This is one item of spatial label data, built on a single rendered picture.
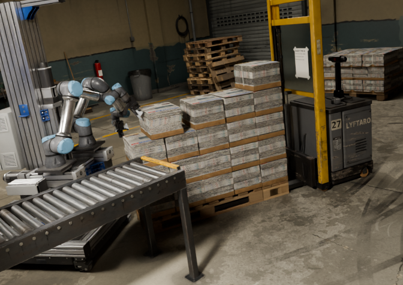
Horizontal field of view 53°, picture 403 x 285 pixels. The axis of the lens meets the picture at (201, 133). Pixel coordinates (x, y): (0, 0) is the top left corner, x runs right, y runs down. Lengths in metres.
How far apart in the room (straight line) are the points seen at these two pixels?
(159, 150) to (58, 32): 7.09
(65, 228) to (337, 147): 2.71
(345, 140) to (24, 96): 2.89
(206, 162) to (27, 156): 1.48
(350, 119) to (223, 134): 1.27
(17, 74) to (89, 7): 7.32
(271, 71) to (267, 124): 0.48
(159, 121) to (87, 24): 7.34
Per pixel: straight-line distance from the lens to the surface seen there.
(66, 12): 10.33
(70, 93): 3.09
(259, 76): 3.69
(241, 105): 3.63
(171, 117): 3.38
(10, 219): 2.53
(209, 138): 3.56
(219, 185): 3.71
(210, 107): 3.51
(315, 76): 3.79
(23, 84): 3.39
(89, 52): 10.47
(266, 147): 3.83
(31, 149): 3.50
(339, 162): 4.18
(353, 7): 9.86
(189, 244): 2.86
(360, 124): 4.24
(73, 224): 2.33
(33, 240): 2.27
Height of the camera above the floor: 1.70
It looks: 15 degrees down
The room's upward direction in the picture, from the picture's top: 7 degrees counter-clockwise
